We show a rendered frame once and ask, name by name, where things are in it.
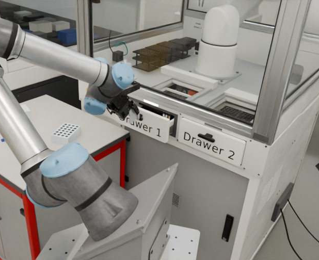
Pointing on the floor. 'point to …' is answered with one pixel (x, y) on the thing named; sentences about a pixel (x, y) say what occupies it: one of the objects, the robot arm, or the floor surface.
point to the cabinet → (217, 191)
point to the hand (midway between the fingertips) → (134, 115)
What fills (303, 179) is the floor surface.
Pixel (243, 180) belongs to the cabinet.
